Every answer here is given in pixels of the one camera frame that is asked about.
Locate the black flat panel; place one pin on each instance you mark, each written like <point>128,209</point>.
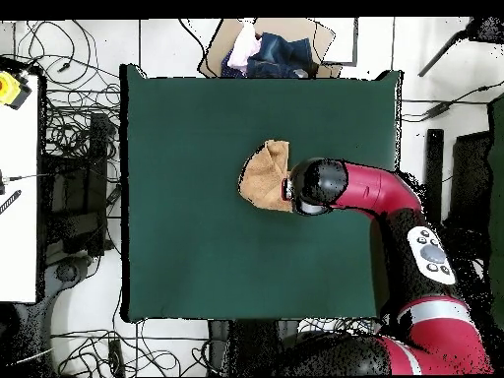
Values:
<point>470,177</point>

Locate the pink garment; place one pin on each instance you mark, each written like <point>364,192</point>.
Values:
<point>244,47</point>

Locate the black tripod leg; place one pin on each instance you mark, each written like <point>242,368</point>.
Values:
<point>488,29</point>

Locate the black power strip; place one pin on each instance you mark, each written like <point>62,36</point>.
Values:
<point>116,358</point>

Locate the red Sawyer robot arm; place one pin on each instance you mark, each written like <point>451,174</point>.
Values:
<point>374,189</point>

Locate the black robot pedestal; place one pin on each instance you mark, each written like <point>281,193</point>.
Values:
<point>218,338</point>

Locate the dark green table cloth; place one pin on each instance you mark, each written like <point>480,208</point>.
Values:
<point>189,256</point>

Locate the grey round stand base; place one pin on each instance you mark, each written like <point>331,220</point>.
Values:
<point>67,271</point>

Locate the orange terry towel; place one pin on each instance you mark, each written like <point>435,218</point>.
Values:
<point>264,181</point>

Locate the black equipment stand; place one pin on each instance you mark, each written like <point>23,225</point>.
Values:
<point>98,157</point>

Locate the black upright bar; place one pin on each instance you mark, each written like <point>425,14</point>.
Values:
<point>435,173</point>

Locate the white desk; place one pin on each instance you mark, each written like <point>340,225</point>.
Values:
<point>17,244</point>

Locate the brown cardboard box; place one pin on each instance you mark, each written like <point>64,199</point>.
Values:
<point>293,27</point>

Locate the yellow emergency stop button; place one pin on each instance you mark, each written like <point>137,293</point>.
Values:
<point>8,88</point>

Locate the blue denim jeans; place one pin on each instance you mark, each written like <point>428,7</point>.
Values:
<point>283,55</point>

